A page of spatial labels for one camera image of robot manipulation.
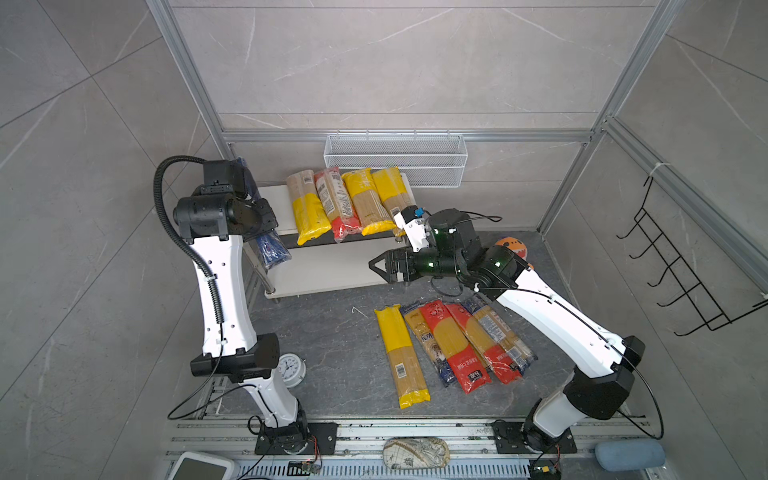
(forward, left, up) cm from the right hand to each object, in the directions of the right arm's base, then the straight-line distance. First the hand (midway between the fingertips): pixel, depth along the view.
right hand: (383, 259), depth 65 cm
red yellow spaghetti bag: (-13, -22, -30) cm, 39 cm away
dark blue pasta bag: (-4, -12, -33) cm, 36 cm away
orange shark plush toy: (+28, -46, -27) cm, 61 cm away
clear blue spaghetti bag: (-10, -39, -33) cm, 52 cm away
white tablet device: (-34, +44, -32) cm, 64 cm away
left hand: (+10, +28, +5) cm, 30 cm away
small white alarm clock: (-13, +26, -32) cm, 43 cm away
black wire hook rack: (+4, -69, -5) cm, 69 cm away
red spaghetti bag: (-12, -30, -31) cm, 45 cm away
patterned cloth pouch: (-33, -7, -32) cm, 46 cm away
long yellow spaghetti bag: (-17, -6, -33) cm, 38 cm away
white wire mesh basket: (+48, -17, -6) cm, 51 cm away
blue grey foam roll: (-34, -54, -33) cm, 72 cm away
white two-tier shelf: (+25, +24, -34) cm, 49 cm away
